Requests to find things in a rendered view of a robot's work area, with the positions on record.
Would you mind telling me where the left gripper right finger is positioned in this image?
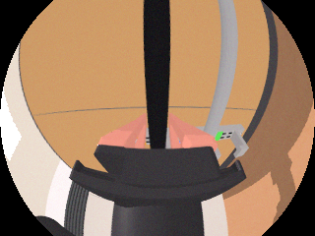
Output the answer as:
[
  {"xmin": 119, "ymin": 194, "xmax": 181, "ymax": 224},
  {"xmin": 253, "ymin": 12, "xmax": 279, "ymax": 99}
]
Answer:
[{"xmin": 168, "ymin": 113, "xmax": 218, "ymax": 151}]

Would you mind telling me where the large brown wooden panel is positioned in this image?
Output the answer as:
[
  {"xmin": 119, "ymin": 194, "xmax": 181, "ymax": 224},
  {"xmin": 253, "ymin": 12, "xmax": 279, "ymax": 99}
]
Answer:
[{"xmin": 19, "ymin": 0, "xmax": 278, "ymax": 172}]

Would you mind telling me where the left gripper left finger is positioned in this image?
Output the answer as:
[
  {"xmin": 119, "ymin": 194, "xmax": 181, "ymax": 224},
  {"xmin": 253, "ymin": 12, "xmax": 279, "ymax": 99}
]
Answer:
[{"xmin": 98, "ymin": 113, "xmax": 147, "ymax": 148}]

